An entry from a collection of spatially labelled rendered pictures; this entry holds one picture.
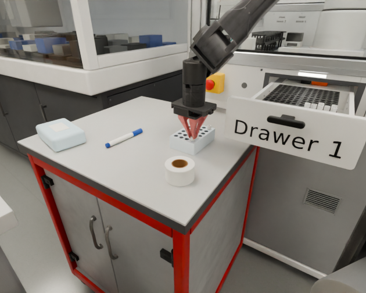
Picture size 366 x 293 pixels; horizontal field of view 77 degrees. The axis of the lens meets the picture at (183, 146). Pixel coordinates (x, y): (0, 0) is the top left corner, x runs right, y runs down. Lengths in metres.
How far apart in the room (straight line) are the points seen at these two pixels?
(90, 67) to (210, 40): 0.67
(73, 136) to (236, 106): 0.47
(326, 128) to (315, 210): 0.60
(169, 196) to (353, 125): 0.39
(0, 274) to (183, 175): 0.47
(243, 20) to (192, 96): 0.19
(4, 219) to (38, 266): 0.93
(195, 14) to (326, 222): 0.96
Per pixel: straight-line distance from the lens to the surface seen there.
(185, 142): 0.64
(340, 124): 0.55
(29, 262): 1.54
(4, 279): 0.74
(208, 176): 0.57
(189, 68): 0.55
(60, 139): 0.73
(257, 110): 0.57
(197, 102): 0.57
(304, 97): 0.75
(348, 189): 1.04
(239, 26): 0.52
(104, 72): 1.13
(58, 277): 1.42
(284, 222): 1.18
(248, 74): 0.92
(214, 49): 0.52
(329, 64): 0.87
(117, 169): 0.61
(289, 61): 0.88
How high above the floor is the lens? 1.09
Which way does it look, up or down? 29 degrees down
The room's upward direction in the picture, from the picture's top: straight up
